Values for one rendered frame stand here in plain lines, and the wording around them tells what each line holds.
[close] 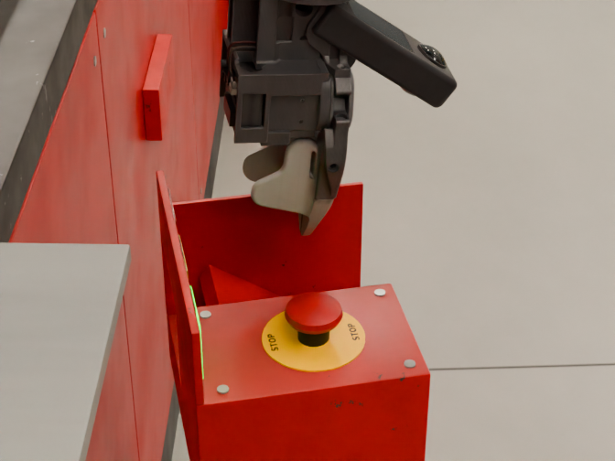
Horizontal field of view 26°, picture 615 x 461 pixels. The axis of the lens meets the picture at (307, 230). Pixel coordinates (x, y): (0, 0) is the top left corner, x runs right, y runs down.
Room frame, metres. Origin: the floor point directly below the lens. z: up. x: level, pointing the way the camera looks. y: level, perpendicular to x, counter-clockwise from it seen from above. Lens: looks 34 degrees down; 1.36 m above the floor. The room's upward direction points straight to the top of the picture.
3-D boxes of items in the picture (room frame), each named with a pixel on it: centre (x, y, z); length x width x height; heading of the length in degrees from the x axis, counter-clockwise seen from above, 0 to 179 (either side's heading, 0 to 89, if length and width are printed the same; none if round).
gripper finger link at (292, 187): (0.81, 0.01, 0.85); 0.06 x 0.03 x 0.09; 102
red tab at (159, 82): (1.46, 0.18, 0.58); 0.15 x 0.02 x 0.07; 179
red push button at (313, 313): (0.72, 0.00, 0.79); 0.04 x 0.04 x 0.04
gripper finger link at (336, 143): (0.81, -0.01, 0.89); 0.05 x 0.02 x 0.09; 12
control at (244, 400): (0.77, 0.02, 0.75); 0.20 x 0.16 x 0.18; 12
